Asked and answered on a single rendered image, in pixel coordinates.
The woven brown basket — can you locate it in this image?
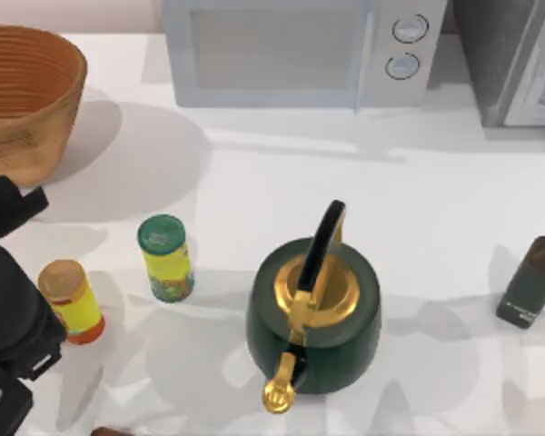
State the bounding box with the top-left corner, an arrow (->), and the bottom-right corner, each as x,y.
0,25 -> 89,187

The yellow can with orange lid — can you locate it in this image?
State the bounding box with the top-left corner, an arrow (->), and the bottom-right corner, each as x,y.
37,259 -> 106,346

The yellow can with green lid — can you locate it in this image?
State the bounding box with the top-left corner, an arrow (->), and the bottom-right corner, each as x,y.
136,213 -> 196,302

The brown object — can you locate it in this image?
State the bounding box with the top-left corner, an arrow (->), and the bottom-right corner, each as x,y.
90,425 -> 134,436

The microwave oven door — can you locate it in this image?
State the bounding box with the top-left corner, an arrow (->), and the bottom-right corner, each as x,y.
159,0 -> 376,114

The dark green gold kettle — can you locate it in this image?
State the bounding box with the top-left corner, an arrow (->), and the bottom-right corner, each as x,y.
246,199 -> 382,415

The microwave knob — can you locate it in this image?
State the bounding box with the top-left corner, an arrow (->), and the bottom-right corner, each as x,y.
391,13 -> 431,41
384,51 -> 422,82

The pale microwave oven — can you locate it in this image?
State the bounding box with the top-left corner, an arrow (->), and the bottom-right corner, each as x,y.
157,0 -> 448,115

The dark green bottle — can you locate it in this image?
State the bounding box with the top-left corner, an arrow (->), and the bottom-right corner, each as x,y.
495,217 -> 545,330

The white framed cabinet door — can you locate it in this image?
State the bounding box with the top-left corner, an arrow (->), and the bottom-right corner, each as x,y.
501,0 -> 545,128

